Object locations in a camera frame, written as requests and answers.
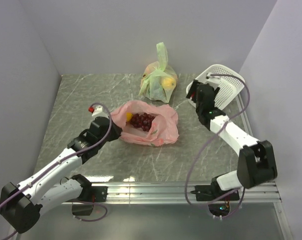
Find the dark red grape bunch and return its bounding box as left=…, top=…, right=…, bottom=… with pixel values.
left=129, top=113, right=155, bottom=132

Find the pink plastic bag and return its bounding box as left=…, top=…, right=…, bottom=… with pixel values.
left=111, top=100, right=179, bottom=147

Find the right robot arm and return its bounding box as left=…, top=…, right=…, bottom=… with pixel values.
left=186, top=80, right=278, bottom=201

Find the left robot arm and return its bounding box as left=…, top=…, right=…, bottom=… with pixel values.
left=0, top=116, right=122, bottom=234

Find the yellow fruit in green bag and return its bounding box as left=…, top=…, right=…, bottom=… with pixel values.
left=161, top=77, right=176, bottom=91

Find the yellow fruit in pink bag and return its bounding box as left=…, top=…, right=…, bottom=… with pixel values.
left=126, top=112, right=133, bottom=122

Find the green plastic bag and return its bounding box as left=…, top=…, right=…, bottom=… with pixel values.
left=138, top=42, right=178, bottom=104

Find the orange fruit in green bag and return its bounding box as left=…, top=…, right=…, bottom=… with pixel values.
left=142, top=61, right=159, bottom=78

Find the white perforated plastic basket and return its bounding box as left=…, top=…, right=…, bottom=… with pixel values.
left=195, top=64, right=245, bottom=110

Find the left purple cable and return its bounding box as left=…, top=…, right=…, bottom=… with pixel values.
left=0, top=102, right=113, bottom=238

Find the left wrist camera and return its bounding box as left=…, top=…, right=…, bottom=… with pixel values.
left=88, top=105, right=104, bottom=118

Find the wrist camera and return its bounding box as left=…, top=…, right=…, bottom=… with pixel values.
left=88, top=105, right=104, bottom=118
left=206, top=72, right=221, bottom=79

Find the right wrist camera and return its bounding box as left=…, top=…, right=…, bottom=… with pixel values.
left=206, top=72, right=221, bottom=79

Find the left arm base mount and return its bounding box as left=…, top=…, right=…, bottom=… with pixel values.
left=71, top=186, right=108, bottom=217

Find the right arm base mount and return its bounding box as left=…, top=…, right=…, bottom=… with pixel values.
left=191, top=185, right=245, bottom=220

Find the aluminium front rail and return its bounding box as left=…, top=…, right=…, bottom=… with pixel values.
left=53, top=181, right=283, bottom=205

